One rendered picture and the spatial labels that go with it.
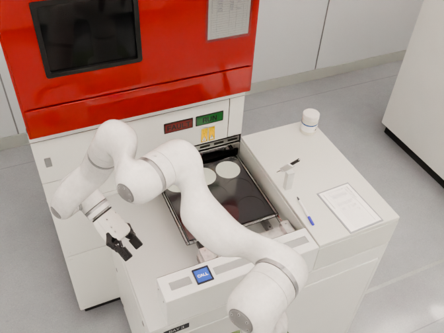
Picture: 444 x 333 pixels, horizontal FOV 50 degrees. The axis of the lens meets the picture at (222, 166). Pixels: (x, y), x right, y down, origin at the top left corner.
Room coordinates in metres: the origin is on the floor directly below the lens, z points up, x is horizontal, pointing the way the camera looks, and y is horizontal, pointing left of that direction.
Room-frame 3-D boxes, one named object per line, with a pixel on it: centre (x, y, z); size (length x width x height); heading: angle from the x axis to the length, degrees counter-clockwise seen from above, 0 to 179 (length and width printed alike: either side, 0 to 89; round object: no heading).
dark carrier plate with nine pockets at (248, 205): (1.29, 0.02, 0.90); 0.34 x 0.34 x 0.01; 27
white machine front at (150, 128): (1.40, 0.30, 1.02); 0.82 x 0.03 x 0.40; 117
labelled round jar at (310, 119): (1.64, -0.36, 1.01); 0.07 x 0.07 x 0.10
